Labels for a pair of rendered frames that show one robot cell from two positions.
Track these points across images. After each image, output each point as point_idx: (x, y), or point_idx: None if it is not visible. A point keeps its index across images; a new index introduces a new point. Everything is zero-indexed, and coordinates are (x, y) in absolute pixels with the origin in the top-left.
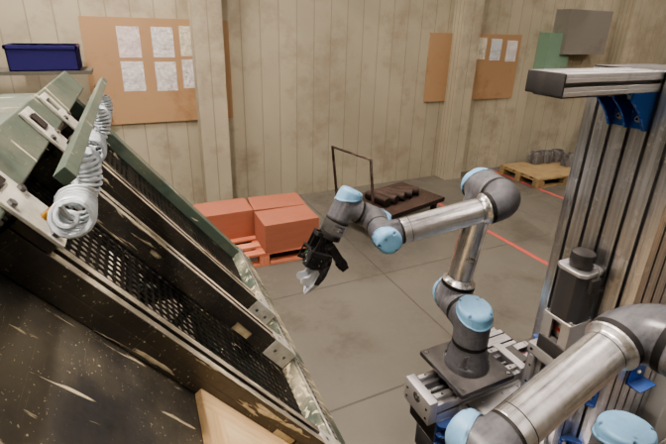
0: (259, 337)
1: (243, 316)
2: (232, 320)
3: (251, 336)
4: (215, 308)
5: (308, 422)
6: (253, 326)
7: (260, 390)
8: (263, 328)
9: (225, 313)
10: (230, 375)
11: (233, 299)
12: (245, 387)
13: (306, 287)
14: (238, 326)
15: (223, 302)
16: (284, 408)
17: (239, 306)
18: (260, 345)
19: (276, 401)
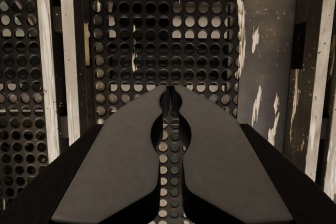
0: (81, 2)
1: (79, 67)
2: (87, 77)
3: (85, 20)
4: (90, 118)
5: None
6: (79, 32)
7: (320, 124)
8: (73, 6)
9: (88, 98)
10: (327, 189)
11: (55, 98)
12: (334, 163)
13: (173, 110)
14: (86, 57)
15: (83, 120)
16: (327, 63)
17: (56, 76)
18: None
19: (325, 87)
